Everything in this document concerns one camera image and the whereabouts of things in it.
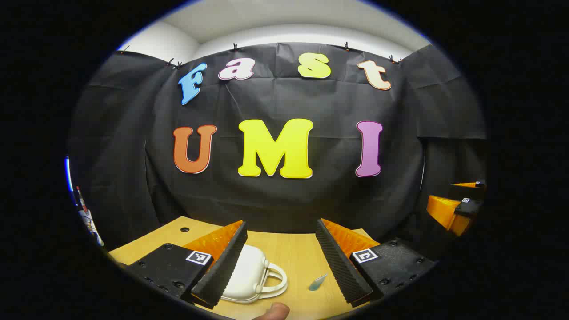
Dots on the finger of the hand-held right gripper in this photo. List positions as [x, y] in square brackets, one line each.
[444, 211]
[478, 189]

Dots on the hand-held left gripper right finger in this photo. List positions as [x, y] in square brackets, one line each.
[340, 266]

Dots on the row of black cloth clips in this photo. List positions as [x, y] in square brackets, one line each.
[234, 46]

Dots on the small white suitcase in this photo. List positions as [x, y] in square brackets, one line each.
[249, 271]

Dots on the bright monitor screen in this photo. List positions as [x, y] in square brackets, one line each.
[67, 173]

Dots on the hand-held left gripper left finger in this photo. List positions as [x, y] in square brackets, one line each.
[226, 266]

